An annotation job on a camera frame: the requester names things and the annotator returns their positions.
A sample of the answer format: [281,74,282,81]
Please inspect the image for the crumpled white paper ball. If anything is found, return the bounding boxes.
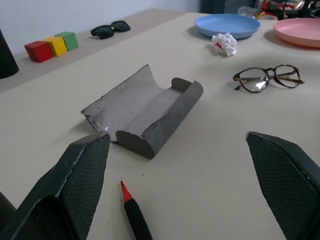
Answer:
[211,32,239,58]

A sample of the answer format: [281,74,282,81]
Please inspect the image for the black cylindrical container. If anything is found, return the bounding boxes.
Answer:
[0,28,20,80]

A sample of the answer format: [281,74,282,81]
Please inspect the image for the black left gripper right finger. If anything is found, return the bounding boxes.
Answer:
[245,131,320,240]

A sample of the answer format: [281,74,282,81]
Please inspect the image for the open grey glasses case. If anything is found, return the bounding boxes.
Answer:
[80,64,204,160]

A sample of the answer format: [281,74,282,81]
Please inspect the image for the green wooden cube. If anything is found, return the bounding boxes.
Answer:
[54,31,79,52]

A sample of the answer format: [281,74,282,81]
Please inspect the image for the red wooden cube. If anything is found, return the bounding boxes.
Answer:
[24,40,54,63]

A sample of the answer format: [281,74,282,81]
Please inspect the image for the black sunglasses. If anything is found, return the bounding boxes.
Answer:
[90,20,132,41]

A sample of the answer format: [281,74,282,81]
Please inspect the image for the pink plastic plate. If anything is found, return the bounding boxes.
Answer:
[272,17,320,49]

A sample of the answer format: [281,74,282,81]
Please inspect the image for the yellow wooden cube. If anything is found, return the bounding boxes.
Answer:
[41,35,68,57]

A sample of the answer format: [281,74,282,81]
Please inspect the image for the clear plastic wrap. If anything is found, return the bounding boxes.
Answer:
[237,5,258,19]

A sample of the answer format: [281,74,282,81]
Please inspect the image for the red-tipped black marker pen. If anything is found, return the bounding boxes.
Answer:
[120,180,154,240]

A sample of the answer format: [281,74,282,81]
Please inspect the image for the tortoiseshell round eyeglasses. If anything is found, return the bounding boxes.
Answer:
[232,64,305,94]

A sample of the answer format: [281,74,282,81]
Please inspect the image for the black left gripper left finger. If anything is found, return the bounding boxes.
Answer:
[0,132,111,240]

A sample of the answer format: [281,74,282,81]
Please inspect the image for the blue plastic plate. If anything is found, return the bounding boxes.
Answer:
[194,13,261,41]

